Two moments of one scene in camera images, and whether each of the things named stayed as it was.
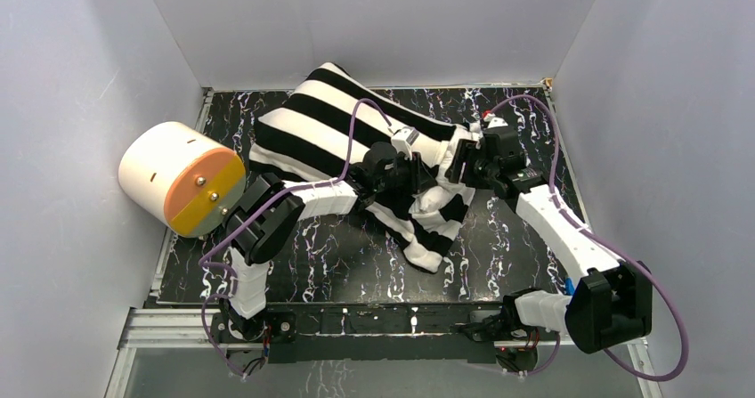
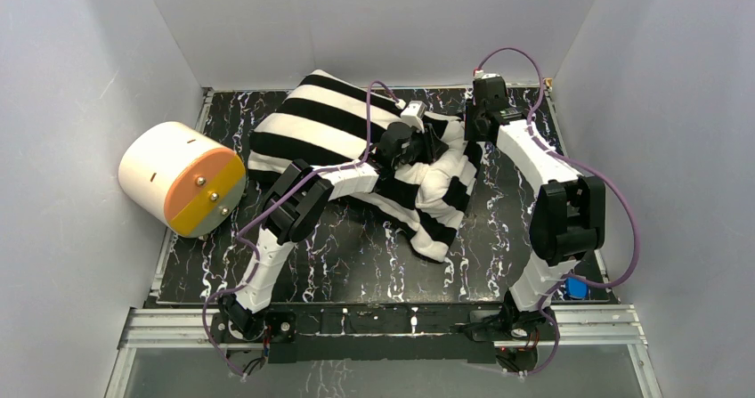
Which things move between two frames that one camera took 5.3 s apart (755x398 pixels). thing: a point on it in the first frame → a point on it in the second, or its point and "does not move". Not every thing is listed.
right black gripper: (466, 150) → (470, 134)
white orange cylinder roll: (182, 177) does not move
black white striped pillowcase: (316, 129) does not move
